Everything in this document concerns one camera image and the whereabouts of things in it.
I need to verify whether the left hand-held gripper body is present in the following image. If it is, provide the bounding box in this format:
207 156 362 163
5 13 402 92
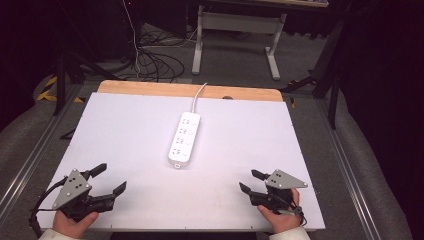
52 168 116 223

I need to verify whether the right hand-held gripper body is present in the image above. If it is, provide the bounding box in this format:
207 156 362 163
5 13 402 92
249 169 309 215

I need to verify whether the white power strip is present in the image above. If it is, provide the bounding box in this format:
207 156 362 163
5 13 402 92
167 111 202 170

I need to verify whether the person's left hand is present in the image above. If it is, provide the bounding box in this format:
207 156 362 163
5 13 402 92
52 209 100 239

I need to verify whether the person's right hand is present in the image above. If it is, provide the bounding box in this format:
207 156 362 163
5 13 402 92
256 188 304 235

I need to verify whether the white table cover board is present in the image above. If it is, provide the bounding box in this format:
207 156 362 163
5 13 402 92
35 92 326 233

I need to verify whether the person's left white sleeve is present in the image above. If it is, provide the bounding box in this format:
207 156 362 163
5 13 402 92
37 228 85 240

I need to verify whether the person's white sleeve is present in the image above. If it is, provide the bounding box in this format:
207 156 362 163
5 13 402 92
268 226 312 240
37 228 85 240

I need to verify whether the person's right white sleeve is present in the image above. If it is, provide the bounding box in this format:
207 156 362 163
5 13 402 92
268 226 312 240

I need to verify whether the yellow black floor tape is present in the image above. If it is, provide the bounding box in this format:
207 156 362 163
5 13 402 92
35 75 86 104

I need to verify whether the black metal stand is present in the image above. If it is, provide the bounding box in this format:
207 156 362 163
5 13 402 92
53 49 125 117
279 18 346 130

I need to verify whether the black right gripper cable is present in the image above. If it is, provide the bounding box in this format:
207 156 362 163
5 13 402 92
283 199 308 228

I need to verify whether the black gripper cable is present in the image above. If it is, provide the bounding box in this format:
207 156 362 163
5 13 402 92
283 199 308 228
28 176 69 239

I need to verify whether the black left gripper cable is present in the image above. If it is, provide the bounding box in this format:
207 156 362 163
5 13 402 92
28 176 69 239

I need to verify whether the aluminium floor rail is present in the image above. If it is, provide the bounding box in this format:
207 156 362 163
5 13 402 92
0 83 84 214
314 98 383 240

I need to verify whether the white power strip cable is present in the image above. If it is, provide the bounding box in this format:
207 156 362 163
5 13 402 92
191 82 208 114

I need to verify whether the black floor cable bundle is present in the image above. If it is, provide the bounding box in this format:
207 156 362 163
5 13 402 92
134 31 186 83

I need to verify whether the thin white hanging cable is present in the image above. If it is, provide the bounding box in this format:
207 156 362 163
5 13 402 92
121 0 142 78

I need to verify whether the white metal desk frame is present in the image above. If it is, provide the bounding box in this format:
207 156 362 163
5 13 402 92
191 4 288 82

